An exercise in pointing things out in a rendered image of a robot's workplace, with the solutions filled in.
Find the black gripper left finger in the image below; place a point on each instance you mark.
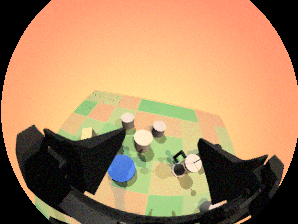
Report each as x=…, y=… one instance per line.
x=89, y=158

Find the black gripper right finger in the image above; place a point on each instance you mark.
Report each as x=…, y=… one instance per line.
x=223, y=170

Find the blue cylinder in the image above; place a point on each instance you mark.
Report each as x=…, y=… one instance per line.
x=122, y=168

